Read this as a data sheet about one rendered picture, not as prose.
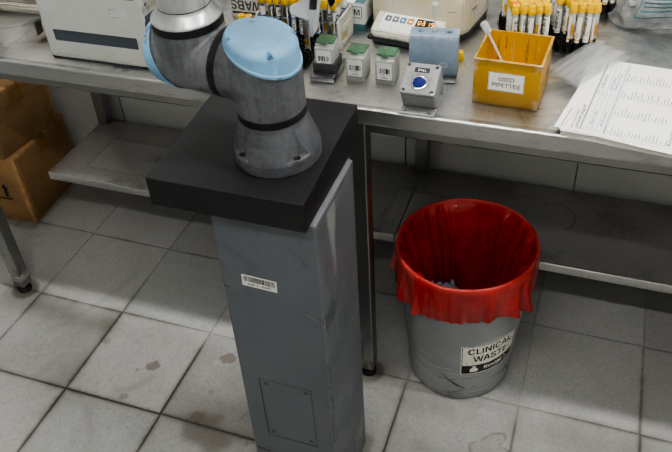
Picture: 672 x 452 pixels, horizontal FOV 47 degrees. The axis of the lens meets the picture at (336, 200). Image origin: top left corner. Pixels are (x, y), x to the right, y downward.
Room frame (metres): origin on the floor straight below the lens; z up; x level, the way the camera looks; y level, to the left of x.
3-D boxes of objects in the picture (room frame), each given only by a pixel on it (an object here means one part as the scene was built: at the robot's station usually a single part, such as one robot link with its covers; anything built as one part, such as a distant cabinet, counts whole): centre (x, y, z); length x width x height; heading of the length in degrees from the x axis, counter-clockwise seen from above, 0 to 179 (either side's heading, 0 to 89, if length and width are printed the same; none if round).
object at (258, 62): (1.09, 0.10, 1.11); 0.13 x 0.12 x 0.14; 60
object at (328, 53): (1.49, 0.00, 0.92); 0.05 x 0.04 x 0.06; 161
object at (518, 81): (1.36, -0.37, 0.93); 0.13 x 0.13 x 0.10; 66
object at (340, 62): (1.49, 0.00, 0.89); 0.09 x 0.05 x 0.04; 161
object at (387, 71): (1.44, -0.13, 0.91); 0.05 x 0.04 x 0.07; 159
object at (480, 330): (1.40, -0.31, 0.22); 0.38 x 0.37 x 0.44; 69
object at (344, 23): (1.67, 0.05, 0.91); 0.20 x 0.10 x 0.07; 69
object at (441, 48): (1.45, -0.23, 0.92); 0.10 x 0.07 x 0.10; 75
